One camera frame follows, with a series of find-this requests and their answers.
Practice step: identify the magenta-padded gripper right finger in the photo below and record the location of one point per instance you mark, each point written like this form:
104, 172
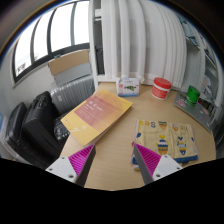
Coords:
164, 165

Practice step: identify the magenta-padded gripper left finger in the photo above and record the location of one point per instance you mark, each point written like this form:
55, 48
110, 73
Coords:
63, 168

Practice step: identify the yellow fish-print towel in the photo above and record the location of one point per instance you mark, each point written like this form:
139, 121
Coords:
168, 135

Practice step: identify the large black backpack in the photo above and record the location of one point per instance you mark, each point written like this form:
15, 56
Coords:
40, 126

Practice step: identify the slim black bag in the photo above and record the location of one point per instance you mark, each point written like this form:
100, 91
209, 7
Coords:
15, 128

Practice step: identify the yellow and pink book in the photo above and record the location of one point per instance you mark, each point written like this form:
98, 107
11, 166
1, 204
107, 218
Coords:
96, 115

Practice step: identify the grey ribbed suitcase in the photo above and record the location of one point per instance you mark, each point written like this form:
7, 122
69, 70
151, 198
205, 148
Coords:
71, 93

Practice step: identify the white jar with red lid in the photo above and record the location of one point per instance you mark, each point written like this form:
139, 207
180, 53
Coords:
161, 89

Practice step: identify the small white printed box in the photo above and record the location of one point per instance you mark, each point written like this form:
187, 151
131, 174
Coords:
127, 87

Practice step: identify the brown cardboard box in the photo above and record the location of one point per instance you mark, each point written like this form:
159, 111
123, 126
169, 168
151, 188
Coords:
68, 62

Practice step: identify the white curtain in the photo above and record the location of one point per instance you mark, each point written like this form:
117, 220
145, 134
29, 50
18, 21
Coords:
143, 40

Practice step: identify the dark-framed window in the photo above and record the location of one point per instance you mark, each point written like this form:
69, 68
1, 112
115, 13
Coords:
63, 26

